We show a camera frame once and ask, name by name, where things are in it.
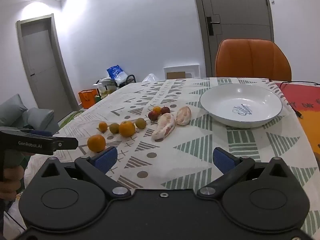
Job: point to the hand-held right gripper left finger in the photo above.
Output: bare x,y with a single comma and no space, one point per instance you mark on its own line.
106,158

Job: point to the patterned tablecloth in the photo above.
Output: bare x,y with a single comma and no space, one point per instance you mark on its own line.
175,140

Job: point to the red round fruit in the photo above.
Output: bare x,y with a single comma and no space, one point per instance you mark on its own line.
152,115
165,110

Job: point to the black metal rack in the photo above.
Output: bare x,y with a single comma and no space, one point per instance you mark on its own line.
130,77

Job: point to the grey narrow door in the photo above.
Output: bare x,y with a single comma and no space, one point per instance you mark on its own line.
42,62

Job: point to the blue plastic bag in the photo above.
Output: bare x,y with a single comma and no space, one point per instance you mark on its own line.
113,71

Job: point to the orange leather chair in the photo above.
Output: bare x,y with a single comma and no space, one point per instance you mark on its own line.
250,60

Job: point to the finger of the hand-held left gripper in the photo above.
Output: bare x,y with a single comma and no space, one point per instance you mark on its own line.
40,133
66,143

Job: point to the crumpled clear plastic bag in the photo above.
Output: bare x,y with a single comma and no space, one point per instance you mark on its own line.
150,77

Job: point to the green round fruit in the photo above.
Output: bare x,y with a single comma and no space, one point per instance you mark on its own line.
114,128
140,123

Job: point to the grey sofa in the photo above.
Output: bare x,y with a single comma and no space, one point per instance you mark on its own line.
15,110

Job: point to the white foam frame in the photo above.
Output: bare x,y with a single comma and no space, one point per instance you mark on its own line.
192,70

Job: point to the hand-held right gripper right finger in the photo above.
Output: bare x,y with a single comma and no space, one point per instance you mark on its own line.
223,161

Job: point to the red orange printed mat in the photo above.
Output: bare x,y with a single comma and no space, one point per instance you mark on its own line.
307,97

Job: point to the person's left hand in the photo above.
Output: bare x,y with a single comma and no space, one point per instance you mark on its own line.
12,180

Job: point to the orange paper bag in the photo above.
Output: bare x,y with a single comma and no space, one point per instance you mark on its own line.
87,97

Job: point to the white oval plate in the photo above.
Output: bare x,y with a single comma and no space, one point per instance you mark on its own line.
225,100

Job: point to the small orange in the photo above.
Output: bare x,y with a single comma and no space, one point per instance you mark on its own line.
103,126
157,110

